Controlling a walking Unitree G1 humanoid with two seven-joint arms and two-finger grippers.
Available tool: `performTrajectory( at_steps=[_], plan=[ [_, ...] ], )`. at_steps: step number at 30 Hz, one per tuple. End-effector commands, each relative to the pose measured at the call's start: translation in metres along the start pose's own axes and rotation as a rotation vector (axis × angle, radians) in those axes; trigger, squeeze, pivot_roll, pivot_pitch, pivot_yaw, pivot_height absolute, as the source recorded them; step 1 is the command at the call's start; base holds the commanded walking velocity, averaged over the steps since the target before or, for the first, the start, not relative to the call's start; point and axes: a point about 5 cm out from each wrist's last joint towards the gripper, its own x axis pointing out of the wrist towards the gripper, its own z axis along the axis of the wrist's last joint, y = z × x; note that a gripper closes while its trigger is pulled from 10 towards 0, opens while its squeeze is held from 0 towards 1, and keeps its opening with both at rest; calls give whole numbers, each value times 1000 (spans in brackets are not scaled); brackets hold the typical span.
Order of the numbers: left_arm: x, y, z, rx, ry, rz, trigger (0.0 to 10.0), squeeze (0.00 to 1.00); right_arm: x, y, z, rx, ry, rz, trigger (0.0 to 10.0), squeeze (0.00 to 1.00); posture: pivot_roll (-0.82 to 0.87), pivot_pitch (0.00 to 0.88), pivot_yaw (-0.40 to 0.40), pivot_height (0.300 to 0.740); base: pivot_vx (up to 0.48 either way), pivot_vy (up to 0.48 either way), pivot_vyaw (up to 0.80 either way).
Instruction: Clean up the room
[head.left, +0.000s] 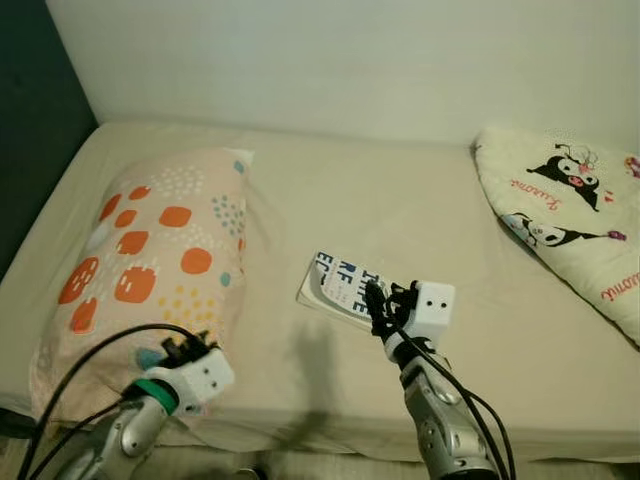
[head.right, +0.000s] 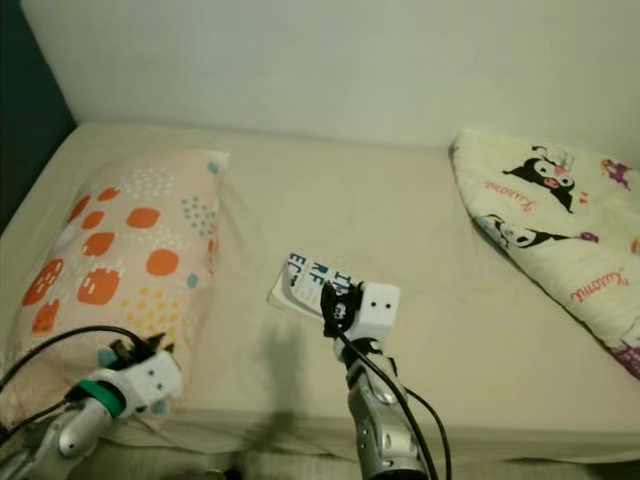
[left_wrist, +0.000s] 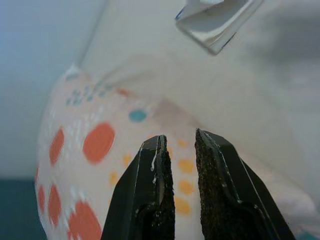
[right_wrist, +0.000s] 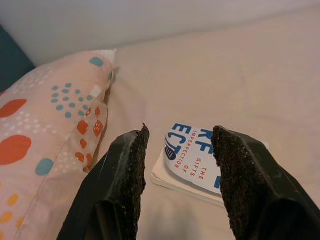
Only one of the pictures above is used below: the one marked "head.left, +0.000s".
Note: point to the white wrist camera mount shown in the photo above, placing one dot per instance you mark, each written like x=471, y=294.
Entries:
x=432, y=305
x=200, y=378

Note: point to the white paperback book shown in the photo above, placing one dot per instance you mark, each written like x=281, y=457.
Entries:
x=335, y=280

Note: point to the cream Kuromi print duvet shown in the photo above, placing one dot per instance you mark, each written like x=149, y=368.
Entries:
x=580, y=265

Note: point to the dark teal headboard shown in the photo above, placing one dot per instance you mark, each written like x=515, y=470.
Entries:
x=30, y=120

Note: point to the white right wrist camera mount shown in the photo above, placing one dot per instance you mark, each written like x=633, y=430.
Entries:
x=432, y=305

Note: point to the pink pillow with orange dots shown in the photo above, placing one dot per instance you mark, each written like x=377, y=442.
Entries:
x=150, y=260

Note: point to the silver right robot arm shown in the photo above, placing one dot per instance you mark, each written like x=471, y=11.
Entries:
x=440, y=420

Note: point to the bed with beige sheet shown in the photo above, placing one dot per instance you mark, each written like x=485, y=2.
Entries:
x=400, y=200

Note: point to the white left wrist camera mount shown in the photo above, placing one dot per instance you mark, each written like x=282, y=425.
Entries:
x=200, y=378

